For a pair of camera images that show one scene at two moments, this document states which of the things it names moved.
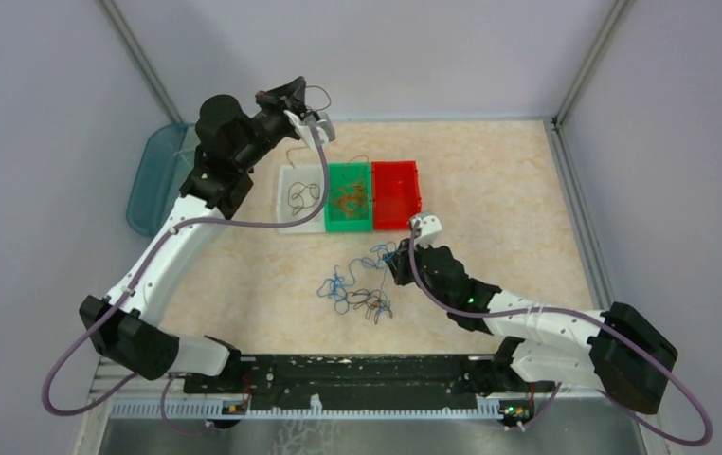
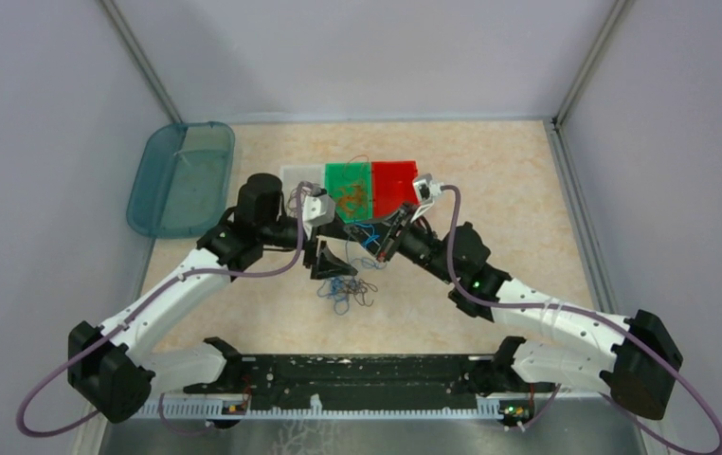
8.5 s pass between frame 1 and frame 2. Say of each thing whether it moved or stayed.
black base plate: stayed
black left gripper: moved
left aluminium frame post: stayed
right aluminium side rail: stayed
